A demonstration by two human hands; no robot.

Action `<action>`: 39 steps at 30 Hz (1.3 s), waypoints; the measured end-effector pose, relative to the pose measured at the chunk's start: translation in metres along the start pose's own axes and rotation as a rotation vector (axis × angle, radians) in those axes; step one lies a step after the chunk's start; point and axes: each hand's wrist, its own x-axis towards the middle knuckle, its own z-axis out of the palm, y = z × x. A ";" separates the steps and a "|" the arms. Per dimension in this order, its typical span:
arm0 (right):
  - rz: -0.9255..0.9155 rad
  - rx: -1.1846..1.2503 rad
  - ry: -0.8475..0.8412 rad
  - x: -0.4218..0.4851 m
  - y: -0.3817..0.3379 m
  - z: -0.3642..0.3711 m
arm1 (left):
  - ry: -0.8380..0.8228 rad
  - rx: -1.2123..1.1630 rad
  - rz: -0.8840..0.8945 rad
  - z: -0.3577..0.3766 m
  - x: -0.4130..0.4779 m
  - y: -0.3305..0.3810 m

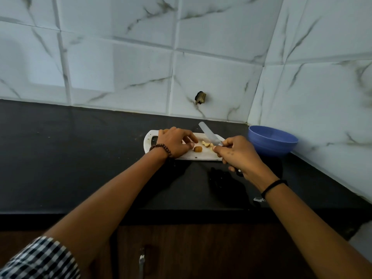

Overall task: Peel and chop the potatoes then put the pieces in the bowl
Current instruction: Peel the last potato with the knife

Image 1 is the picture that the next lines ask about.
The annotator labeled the person's left hand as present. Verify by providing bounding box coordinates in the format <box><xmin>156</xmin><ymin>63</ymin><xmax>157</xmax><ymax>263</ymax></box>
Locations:
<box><xmin>156</xmin><ymin>127</ymin><xmax>199</xmax><ymax>159</ymax></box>

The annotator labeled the person's right hand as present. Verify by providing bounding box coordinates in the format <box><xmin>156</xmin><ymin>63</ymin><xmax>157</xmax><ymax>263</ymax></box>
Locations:
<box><xmin>212</xmin><ymin>135</ymin><xmax>279</xmax><ymax>193</ymax></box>

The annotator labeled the white cutting board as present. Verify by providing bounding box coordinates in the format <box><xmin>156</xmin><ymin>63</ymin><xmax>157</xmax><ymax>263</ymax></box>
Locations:
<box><xmin>143</xmin><ymin>129</ymin><xmax>226</xmax><ymax>161</ymax></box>

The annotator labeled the blue plastic bowl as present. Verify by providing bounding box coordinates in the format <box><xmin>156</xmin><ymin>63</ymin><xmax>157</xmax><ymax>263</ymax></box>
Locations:
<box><xmin>248</xmin><ymin>125</ymin><xmax>299</xmax><ymax>157</ymax></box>

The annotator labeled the steel kitchen knife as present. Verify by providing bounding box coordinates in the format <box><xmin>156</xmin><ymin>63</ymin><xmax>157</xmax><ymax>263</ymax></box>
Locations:
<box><xmin>198</xmin><ymin>121</ymin><xmax>244</xmax><ymax>177</ymax></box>

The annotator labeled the person's right forearm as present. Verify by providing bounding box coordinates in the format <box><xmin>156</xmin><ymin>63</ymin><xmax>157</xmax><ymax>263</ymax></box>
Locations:
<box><xmin>264</xmin><ymin>184</ymin><xmax>372</xmax><ymax>279</ymax></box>

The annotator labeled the person's left forearm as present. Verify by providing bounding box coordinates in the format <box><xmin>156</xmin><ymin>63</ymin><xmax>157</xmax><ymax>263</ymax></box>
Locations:
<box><xmin>43</xmin><ymin>148</ymin><xmax>169</xmax><ymax>265</ymax></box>

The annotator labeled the black wristband with charm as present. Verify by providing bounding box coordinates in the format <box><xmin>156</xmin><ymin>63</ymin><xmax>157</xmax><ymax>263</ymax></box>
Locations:
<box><xmin>253</xmin><ymin>179</ymin><xmax>289</xmax><ymax>203</ymax></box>

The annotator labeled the black white checkered shirt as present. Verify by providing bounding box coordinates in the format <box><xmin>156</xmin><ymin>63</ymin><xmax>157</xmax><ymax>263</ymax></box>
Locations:
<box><xmin>0</xmin><ymin>236</ymin><xmax>81</xmax><ymax>279</ymax></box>

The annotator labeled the brown bead bracelet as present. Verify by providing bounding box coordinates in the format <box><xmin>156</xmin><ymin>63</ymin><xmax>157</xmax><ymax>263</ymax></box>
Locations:
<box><xmin>148</xmin><ymin>143</ymin><xmax>173</xmax><ymax>158</ymax></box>

